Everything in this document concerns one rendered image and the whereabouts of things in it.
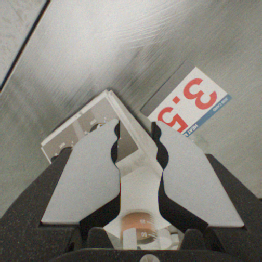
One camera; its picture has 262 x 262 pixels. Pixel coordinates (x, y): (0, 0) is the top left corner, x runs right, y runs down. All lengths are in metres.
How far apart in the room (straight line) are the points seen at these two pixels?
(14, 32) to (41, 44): 0.03
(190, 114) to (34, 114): 0.22
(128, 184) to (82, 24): 0.18
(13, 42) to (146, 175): 0.21
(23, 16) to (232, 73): 0.26
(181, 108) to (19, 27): 0.21
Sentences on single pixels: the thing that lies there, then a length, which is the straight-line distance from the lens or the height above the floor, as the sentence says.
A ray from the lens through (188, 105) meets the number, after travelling 0.21.
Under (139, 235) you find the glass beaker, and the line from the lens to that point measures 0.20.
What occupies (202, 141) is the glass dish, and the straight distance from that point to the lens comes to 0.28.
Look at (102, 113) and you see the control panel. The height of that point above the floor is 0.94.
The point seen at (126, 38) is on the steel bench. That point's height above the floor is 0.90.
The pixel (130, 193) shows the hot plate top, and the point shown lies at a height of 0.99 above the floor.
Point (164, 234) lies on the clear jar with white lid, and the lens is 0.32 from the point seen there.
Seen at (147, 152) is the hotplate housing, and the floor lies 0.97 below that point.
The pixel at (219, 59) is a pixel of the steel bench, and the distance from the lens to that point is 0.24.
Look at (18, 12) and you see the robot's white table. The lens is 0.23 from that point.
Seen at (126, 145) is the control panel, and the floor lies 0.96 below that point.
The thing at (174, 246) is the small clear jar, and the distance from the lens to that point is 0.50.
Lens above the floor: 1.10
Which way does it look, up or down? 59 degrees down
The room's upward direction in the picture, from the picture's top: 174 degrees clockwise
